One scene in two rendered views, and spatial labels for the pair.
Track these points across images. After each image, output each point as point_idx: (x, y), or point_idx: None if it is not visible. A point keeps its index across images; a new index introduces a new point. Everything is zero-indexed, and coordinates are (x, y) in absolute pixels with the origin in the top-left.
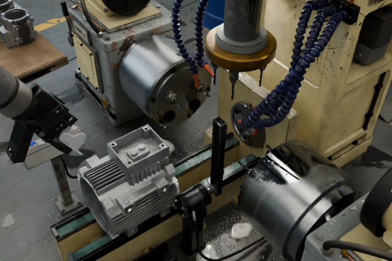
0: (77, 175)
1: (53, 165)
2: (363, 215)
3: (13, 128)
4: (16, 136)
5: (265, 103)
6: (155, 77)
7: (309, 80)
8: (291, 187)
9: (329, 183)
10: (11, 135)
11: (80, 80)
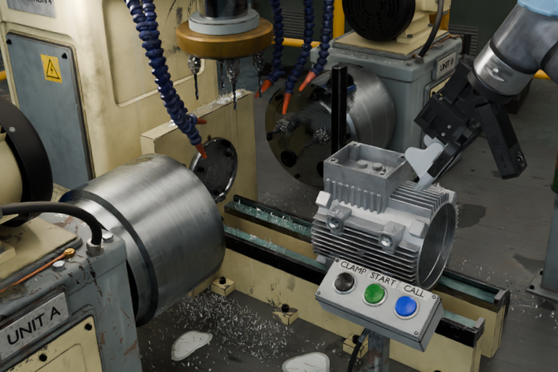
0: (413, 256)
1: None
2: (408, 12)
3: (502, 134)
4: (509, 132)
5: (333, 16)
6: (199, 185)
7: (189, 74)
8: (358, 81)
9: (345, 63)
10: (507, 143)
11: None
